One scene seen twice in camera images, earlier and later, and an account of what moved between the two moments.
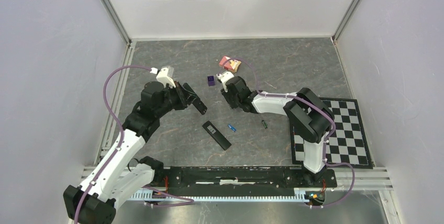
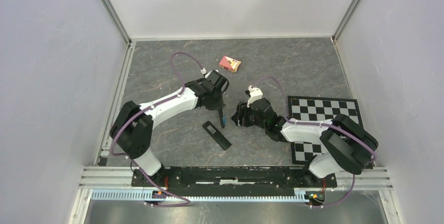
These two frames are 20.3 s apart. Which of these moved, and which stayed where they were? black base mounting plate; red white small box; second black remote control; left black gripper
Moved: left black gripper
Stayed: second black remote control; red white small box; black base mounting plate
